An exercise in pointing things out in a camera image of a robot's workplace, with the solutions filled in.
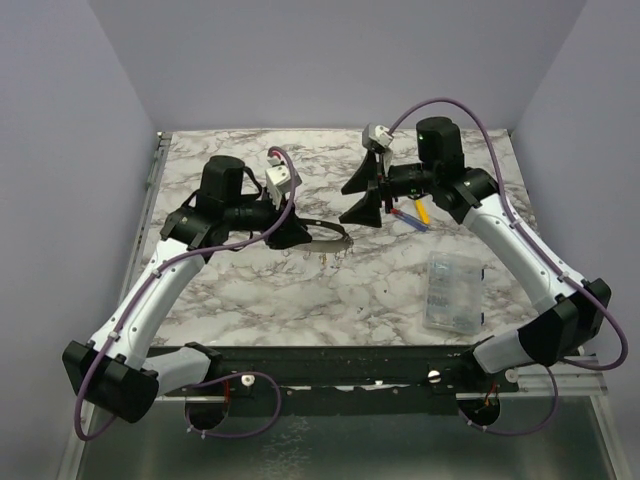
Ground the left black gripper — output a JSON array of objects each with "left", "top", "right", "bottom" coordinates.
[{"left": 225, "top": 184, "right": 313, "bottom": 248}]

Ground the large metal key ring band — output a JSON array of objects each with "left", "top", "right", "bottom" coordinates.
[{"left": 294, "top": 218, "right": 353, "bottom": 254}]

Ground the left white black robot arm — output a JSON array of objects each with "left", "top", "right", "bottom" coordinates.
[{"left": 62, "top": 147, "right": 311, "bottom": 423}]

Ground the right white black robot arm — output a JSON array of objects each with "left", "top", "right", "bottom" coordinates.
[{"left": 339, "top": 117, "right": 611, "bottom": 391}]

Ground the red blue screwdriver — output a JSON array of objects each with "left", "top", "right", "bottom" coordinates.
[{"left": 391, "top": 209, "right": 429, "bottom": 232}]

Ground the clear plastic organizer box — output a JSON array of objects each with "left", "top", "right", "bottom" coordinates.
[{"left": 423, "top": 252, "right": 484, "bottom": 336}]

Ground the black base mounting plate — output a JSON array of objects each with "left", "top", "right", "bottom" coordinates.
[{"left": 164, "top": 343, "right": 521, "bottom": 416}]

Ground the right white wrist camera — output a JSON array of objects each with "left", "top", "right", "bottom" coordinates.
[{"left": 362, "top": 124, "right": 394, "bottom": 173}]

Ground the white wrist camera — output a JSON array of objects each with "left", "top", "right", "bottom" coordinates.
[
  {"left": 263, "top": 158, "right": 302, "bottom": 210},
  {"left": 362, "top": 124, "right": 394, "bottom": 173}
]

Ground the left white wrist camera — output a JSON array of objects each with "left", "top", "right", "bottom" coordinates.
[{"left": 263, "top": 158, "right": 302, "bottom": 210}]

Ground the yellow handled screwdriver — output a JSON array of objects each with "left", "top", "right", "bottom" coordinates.
[{"left": 414, "top": 199, "right": 431, "bottom": 225}]

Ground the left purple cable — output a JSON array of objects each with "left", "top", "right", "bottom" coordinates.
[{"left": 73, "top": 146, "right": 302, "bottom": 442}]

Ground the purple cable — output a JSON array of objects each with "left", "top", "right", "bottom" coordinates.
[
  {"left": 387, "top": 97, "right": 629, "bottom": 438},
  {"left": 73, "top": 146, "right": 302, "bottom": 442}
]

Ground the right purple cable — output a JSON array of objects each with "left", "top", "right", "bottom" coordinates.
[{"left": 387, "top": 97, "right": 629, "bottom": 438}]

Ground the aluminium frame rail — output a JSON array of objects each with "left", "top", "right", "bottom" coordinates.
[{"left": 505, "top": 362, "right": 608, "bottom": 397}]

